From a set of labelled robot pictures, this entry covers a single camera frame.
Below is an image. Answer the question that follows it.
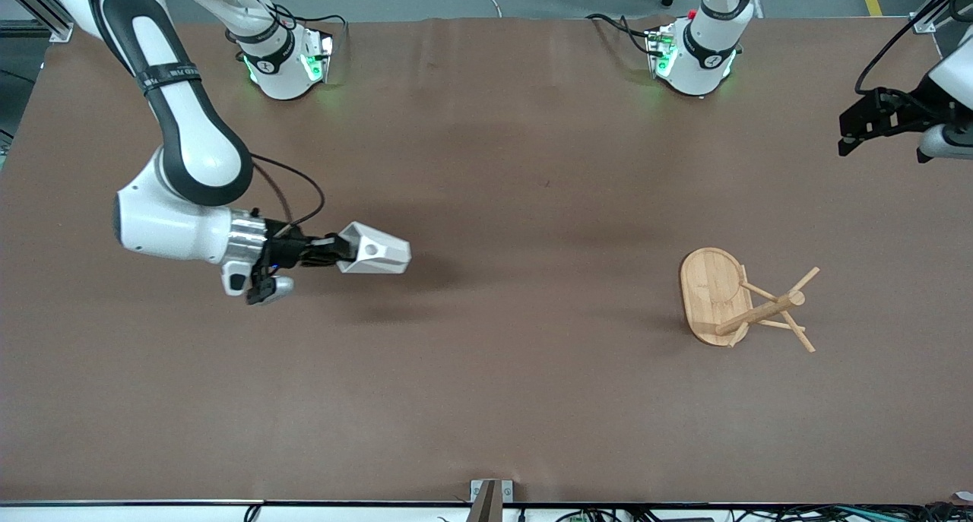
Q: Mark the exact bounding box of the teal cable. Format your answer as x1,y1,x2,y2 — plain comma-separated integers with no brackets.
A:
832,506,927,522

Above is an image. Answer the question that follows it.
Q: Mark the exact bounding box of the aluminium frame profile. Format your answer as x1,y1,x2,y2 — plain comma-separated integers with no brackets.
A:
0,0,74,44
912,0,962,34

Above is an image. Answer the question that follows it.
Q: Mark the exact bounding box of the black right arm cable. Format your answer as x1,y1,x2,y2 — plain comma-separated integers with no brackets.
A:
249,153,327,230

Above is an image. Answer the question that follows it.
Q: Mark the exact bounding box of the brown table cover sheet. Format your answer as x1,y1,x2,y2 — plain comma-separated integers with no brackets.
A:
0,17,973,505

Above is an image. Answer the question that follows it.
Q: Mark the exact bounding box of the silver aluminium camera post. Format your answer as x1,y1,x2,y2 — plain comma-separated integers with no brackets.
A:
473,481,502,522

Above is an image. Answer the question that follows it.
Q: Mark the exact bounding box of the wooden cup rack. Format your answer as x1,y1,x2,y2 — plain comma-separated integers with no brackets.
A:
679,247,822,354

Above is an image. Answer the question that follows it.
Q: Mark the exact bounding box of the black right base cable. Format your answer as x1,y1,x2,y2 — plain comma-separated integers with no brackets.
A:
270,4,349,33

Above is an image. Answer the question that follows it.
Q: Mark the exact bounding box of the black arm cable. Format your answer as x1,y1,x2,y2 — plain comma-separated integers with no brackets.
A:
249,153,327,230
855,0,973,96

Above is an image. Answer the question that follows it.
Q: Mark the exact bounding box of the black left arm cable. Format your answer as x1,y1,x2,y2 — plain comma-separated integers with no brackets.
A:
855,0,973,96

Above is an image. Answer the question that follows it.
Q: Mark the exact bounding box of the black base cable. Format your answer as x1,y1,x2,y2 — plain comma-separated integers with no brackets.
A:
270,4,349,33
585,12,656,56

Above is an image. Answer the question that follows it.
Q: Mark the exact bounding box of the silver post mounting bracket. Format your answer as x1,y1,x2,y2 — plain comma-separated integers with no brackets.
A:
469,479,515,505

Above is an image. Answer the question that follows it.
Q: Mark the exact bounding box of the black left base cable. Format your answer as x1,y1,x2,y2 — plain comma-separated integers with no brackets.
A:
585,12,656,56

